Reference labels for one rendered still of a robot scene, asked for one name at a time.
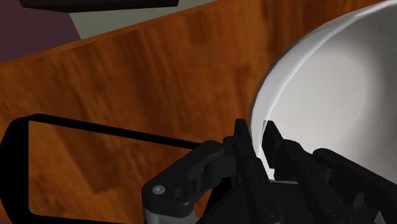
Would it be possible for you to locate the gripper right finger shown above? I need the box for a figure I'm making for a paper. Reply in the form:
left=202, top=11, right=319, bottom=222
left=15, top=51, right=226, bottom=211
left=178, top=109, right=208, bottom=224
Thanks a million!
left=263, top=120, right=397, bottom=224

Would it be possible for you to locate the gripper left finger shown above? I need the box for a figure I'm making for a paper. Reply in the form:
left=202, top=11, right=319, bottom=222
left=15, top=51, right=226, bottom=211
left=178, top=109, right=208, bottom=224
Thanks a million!
left=141, top=118, right=284, bottom=224

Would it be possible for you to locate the white bowl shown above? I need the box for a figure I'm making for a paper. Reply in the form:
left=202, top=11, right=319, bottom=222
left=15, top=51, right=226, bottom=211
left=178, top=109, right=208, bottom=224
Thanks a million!
left=249, top=0, right=397, bottom=190

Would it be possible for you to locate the brown wooden table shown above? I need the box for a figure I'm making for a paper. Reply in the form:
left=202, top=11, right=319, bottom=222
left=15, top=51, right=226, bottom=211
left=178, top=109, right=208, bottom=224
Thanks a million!
left=0, top=0, right=397, bottom=224

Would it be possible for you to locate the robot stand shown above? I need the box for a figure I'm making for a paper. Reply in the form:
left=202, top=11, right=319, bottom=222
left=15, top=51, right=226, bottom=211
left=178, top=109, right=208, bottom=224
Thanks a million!
left=18, top=0, right=181, bottom=14

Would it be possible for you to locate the black rectangular frame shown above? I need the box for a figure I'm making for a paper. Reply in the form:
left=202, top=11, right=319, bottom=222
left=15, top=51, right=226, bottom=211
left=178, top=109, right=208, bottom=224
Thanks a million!
left=0, top=113, right=203, bottom=224

